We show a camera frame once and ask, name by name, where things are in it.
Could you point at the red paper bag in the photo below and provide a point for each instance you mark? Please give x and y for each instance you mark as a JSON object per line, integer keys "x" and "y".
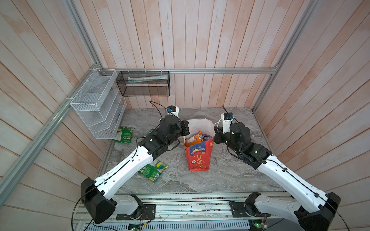
{"x": 199, "y": 155}

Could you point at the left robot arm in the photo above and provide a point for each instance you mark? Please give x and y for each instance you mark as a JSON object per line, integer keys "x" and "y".
{"x": 98, "y": 195}

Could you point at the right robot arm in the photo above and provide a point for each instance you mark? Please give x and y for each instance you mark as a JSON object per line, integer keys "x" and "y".
{"x": 313, "y": 210}

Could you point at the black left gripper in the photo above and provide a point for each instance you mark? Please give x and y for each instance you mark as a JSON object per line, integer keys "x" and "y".
{"x": 184, "y": 124}

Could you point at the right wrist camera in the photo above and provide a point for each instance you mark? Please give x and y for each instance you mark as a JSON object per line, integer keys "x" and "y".
{"x": 227, "y": 119}

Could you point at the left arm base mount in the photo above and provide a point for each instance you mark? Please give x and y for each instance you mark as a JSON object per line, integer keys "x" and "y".
{"x": 130, "y": 207}

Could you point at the orange candy bag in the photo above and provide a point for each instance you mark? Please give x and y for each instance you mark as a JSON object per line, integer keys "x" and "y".
{"x": 197, "y": 138}

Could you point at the green candy bag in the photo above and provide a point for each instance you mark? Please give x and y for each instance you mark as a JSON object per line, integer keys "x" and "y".
{"x": 153, "y": 170}
{"x": 124, "y": 135}

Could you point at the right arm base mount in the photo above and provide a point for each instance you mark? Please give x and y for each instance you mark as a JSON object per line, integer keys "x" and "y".
{"x": 246, "y": 209}

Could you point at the aluminium frame rail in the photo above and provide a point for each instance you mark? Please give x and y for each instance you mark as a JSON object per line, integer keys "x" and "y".
{"x": 48, "y": 47}

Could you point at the black wire mesh basket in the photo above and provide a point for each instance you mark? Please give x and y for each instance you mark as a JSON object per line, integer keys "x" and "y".
{"x": 144, "y": 83}

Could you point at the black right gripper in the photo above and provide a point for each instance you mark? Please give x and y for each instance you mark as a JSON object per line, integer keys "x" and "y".
{"x": 218, "y": 133}

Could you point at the purple candy bag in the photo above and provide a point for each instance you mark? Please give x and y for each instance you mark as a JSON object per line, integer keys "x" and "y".
{"x": 207, "y": 137}

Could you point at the white wire mesh shelf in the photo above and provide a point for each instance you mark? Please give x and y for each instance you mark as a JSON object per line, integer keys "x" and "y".
{"x": 99, "y": 104}

